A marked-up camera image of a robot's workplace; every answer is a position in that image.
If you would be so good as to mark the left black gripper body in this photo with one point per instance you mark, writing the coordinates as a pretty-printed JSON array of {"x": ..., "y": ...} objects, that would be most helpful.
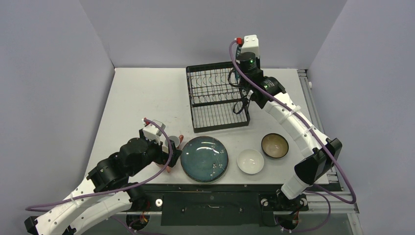
[{"x": 155, "y": 152}]

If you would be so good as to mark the small pink mug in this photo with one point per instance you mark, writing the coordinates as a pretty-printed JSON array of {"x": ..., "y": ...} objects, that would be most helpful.
[{"x": 175, "y": 141}]

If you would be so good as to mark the black wire dish rack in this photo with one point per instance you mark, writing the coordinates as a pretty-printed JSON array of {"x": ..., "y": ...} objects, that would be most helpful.
[{"x": 215, "y": 101}]

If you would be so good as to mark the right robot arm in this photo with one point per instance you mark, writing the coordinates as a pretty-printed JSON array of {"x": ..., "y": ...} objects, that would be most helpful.
[{"x": 269, "y": 94}]

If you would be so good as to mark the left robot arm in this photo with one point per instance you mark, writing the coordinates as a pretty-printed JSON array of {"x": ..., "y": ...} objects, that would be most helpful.
[{"x": 105, "y": 191}]

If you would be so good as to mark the blue glazed plate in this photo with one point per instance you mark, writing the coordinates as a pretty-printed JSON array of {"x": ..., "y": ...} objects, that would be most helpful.
[{"x": 204, "y": 159}]

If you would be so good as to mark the black base panel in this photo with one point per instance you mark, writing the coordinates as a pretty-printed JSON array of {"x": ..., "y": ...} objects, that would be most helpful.
[{"x": 221, "y": 205}]

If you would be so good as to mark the white bowl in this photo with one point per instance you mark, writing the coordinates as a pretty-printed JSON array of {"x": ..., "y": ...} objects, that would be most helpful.
[{"x": 250, "y": 161}]

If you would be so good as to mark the dark bowl beige inside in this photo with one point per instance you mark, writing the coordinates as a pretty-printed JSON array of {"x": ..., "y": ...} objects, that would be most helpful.
[{"x": 274, "y": 145}]

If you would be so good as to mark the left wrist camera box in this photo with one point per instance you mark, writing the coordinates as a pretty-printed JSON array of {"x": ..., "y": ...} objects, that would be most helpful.
[{"x": 151, "y": 132}]

